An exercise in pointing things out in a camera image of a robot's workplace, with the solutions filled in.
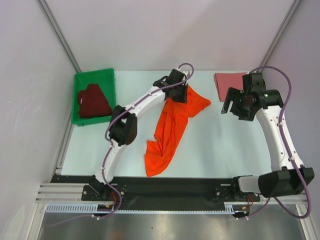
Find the orange t-shirt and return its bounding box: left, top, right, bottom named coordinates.
left=144, top=86, right=211, bottom=177

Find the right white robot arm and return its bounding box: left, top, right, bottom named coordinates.
left=221, top=73, right=315, bottom=201

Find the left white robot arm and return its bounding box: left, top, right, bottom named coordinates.
left=89, top=63, right=195, bottom=200

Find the folded pink t-shirt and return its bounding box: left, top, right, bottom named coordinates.
left=214, top=72, right=247, bottom=102

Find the green plastic bin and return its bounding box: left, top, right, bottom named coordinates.
left=71, top=68, right=117, bottom=126

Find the dark red t-shirt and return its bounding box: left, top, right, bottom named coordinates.
left=77, top=83, right=113, bottom=119

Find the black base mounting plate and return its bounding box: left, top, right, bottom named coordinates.
left=51, top=175, right=260, bottom=212

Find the white slotted cable duct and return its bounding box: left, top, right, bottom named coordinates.
left=46, top=202, right=251, bottom=215

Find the aluminium frame rail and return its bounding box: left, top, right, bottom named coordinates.
left=35, top=183, right=307, bottom=204

